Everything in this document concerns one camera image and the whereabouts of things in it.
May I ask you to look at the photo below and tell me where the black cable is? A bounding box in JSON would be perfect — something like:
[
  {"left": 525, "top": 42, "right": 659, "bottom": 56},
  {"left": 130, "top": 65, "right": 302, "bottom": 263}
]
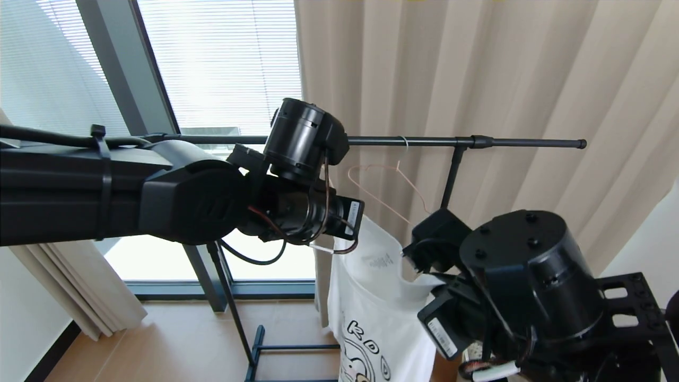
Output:
[{"left": 217, "top": 238, "right": 287, "bottom": 266}]

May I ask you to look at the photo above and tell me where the window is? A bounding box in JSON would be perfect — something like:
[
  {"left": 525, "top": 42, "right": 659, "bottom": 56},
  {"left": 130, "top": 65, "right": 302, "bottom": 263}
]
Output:
[{"left": 0, "top": 0, "right": 316, "bottom": 300}]

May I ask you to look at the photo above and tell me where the pink clothes hanger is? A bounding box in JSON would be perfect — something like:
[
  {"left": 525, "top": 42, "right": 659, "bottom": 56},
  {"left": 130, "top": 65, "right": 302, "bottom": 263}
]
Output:
[{"left": 347, "top": 135, "right": 433, "bottom": 226}]

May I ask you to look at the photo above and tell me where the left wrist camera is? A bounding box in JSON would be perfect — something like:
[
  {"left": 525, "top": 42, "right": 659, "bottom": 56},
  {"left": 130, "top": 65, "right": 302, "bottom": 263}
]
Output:
[{"left": 324, "top": 121, "right": 350, "bottom": 164}]

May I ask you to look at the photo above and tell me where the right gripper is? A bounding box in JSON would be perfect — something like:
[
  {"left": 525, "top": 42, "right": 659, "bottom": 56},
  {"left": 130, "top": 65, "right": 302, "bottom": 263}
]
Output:
[{"left": 417, "top": 289, "right": 536, "bottom": 382}]

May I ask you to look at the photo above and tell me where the beige curtain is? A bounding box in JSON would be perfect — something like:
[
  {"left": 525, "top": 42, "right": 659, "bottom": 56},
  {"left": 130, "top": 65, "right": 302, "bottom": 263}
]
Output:
[
  {"left": 294, "top": 0, "right": 679, "bottom": 328},
  {"left": 0, "top": 108, "right": 148, "bottom": 341}
]

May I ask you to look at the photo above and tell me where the white printed t-shirt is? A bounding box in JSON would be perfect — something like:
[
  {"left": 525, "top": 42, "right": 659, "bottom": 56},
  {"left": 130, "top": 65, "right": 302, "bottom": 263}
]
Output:
[{"left": 326, "top": 215, "right": 443, "bottom": 382}]

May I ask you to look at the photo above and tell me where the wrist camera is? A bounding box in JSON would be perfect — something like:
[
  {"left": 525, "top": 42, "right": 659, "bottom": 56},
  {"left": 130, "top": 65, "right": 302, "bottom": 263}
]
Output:
[
  {"left": 403, "top": 207, "right": 473, "bottom": 274},
  {"left": 324, "top": 121, "right": 350, "bottom": 164}
]

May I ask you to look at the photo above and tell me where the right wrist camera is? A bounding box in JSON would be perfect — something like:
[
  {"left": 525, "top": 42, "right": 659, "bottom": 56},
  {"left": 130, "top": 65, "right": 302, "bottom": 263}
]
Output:
[{"left": 403, "top": 207, "right": 473, "bottom": 274}]

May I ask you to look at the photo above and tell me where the black clothes rack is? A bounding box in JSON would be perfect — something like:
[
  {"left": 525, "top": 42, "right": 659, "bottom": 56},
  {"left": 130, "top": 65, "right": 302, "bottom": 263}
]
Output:
[{"left": 143, "top": 133, "right": 588, "bottom": 382}]

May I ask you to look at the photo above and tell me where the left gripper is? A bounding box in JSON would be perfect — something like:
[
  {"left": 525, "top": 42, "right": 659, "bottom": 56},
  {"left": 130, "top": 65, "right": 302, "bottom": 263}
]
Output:
[{"left": 241, "top": 178, "right": 365, "bottom": 245}]

